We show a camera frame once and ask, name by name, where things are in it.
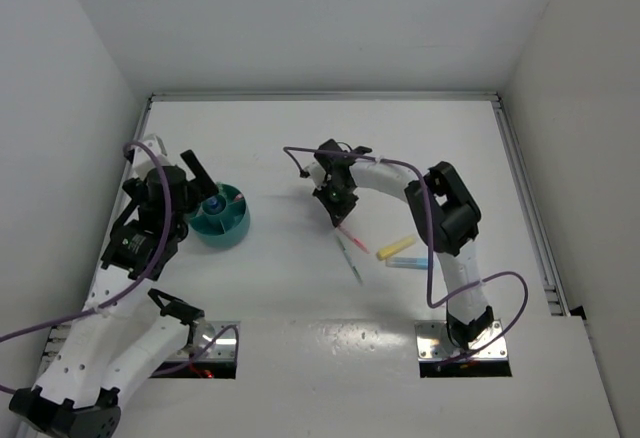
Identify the clear blue spray bottle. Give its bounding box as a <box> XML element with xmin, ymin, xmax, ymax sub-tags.
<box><xmin>202</xmin><ymin>196</ymin><xmax>226</xmax><ymax>215</ymax></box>

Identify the red pen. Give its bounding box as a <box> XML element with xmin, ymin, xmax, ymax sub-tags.
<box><xmin>337</xmin><ymin>225</ymin><xmax>370</xmax><ymax>254</ymax></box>

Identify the green pen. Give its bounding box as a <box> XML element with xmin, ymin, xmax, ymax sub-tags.
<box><xmin>334</xmin><ymin>235</ymin><xmax>364</xmax><ymax>286</ymax></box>

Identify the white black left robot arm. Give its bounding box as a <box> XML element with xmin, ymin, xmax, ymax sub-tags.
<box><xmin>9</xmin><ymin>142</ymin><xmax>219</xmax><ymax>437</ymax></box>

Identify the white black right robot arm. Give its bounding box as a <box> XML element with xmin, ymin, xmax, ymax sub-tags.
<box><xmin>300</xmin><ymin>139</ymin><xmax>494</xmax><ymax>350</ymax></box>

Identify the teal round divided organizer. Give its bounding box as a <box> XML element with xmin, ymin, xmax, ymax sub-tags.
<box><xmin>188</xmin><ymin>182</ymin><xmax>251</xmax><ymax>250</ymax></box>

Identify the yellow highlighter marker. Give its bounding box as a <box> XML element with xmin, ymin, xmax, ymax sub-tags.
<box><xmin>376</xmin><ymin>236</ymin><xmax>417</xmax><ymax>261</ymax></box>

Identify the blue highlighter marker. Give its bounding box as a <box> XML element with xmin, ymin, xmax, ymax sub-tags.
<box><xmin>385</xmin><ymin>257</ymin><xmax>429</xmax><ymax>270</ymax></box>

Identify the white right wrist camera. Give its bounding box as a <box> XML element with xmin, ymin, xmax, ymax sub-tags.
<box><xmin>299</xmin><ymin>161</ymin><xmax>326</xmax><ymax>189</ymax></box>

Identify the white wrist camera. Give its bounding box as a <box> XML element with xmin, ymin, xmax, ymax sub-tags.
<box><xmin>299</xmin><ymin>161</ymin><xmax>326</xmax><ymax>189</ymax></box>
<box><xmin>124</xmin><ymin>134</ymin><xmax>170</xmax><ymax>179</ymax></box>

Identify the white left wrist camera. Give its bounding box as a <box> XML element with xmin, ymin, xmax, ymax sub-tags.
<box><xmin>124</xmin><ymin>134</ymin><xmax>170</xmax><ymax>179</ymax></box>

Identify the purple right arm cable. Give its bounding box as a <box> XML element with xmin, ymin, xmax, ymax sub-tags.
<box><xmin>282</xmin><ymin>145</ymin><xmax>530</xmax><ymax>362</ymax></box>

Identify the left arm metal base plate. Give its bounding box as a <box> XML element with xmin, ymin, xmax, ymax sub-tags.
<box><xmin>189</xmin><ymin>320</ymin><xmax>240</xmax><ymax>362</ymax></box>

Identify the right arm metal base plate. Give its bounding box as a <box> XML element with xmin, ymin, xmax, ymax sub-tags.
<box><xmin>414</xmin><ymin>318</ymin><xmax>508</xmax><ymax>362</ymax></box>

